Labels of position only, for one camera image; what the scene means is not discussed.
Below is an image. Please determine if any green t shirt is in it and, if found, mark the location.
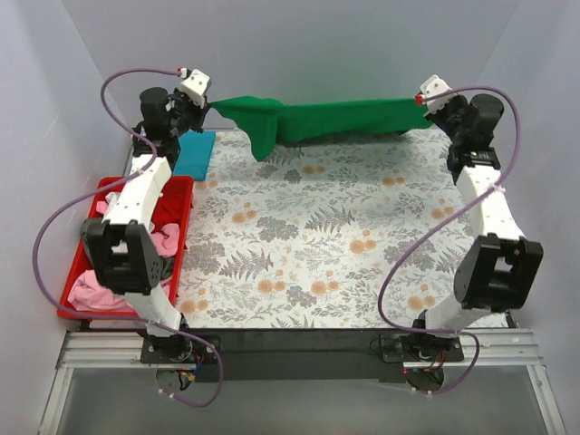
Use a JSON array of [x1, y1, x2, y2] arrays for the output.
[[211, 96, 431, 161]]

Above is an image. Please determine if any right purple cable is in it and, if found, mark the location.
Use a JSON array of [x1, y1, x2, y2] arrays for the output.
[[376, 85, 520, 396]]

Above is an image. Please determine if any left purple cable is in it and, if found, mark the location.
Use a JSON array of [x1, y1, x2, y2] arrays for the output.
[[31, 67, 226, 409]]

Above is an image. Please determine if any red garment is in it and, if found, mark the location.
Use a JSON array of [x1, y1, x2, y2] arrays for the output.
[[151, 188, 192, 230]]

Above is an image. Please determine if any folded teal t shirt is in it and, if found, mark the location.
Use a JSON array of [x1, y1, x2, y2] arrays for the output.
[[173, 131, 216, 181]]

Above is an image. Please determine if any purple cable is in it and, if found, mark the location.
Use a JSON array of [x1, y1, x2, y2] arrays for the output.
[[376, 85, 520, 396], [31, 67, 226, 409]]

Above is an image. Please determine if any floral tablecloth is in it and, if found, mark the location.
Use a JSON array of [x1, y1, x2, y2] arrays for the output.
[[177, 130, 472, 328]]

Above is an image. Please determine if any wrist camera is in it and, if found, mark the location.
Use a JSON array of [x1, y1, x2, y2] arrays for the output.
[[415, 74, 456, 114], [178, 67, 211, 109]]

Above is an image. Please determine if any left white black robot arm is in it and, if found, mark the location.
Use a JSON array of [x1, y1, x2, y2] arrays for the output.
[[83, 82, 208, 363]]

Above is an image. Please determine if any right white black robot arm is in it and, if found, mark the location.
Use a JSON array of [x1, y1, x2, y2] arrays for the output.
[[406, 93, 544, 361]]

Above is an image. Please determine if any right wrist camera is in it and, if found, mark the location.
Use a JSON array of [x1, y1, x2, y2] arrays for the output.
[[415, 74, 456, 114]]

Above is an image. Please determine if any white garment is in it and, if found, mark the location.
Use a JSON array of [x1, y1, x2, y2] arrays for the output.
[[105, 191, 120, 205]]

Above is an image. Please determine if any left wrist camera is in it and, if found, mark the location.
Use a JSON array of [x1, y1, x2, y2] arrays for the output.
[[178, 67, 211, 109]]

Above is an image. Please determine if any pink garment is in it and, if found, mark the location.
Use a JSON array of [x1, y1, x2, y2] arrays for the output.
[[67, 223, 180, 314]]

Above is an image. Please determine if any aluminium rail frame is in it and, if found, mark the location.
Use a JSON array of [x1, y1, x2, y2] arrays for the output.
[[38, 328, 566, 434]]

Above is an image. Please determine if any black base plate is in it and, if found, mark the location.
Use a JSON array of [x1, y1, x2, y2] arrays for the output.
[[140, 329, 464, 383]]

